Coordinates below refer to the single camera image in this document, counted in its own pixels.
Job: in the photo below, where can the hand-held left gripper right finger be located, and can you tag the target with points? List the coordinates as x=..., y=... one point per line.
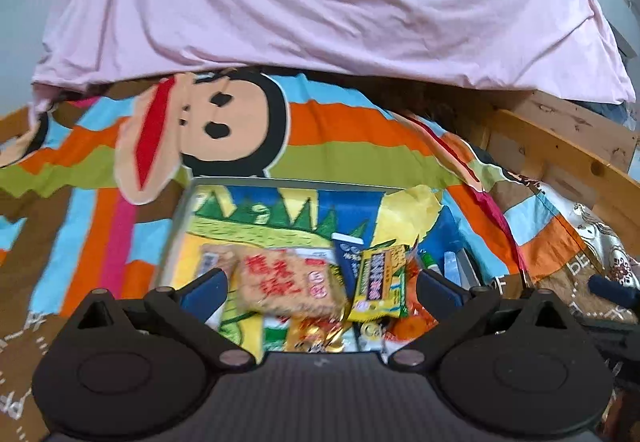
x=441, y=291

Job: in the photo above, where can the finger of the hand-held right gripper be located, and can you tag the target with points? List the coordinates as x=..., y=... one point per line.
x=615, y=291

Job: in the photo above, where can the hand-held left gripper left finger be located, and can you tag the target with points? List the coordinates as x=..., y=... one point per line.
x=205, y=296

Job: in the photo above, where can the green stick packet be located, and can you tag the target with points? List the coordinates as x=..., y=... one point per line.
x=430, y=262

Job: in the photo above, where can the orange snack packet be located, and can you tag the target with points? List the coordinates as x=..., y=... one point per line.
x=415, y=313

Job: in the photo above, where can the clear nut bar packet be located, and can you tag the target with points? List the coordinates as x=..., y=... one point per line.
x=212, y=259

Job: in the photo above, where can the yellow snack packet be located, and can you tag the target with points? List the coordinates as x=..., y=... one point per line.
x=377, y=287

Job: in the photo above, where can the metal tray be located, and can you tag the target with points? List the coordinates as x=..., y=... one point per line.
x=176, y=227

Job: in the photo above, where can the red print rice cracker packet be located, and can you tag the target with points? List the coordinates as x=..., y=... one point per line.
x=285, y=287

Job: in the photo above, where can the blue white powder sachet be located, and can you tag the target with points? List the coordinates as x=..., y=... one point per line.
x=350, y=257

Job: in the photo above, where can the gold snack packet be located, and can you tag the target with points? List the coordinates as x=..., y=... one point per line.
x=315, y=337

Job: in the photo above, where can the silver patterned cloth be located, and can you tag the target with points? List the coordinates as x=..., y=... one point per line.
x=605, y=232

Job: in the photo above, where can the dinosaur drawing paper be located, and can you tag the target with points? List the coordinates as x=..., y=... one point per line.
x=250, y=217

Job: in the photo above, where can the brown printed cartoon blanket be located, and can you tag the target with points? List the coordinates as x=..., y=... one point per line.
x=75, y=232

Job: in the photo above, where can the wooden bed frame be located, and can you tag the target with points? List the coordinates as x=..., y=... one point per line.
x=550, y=142

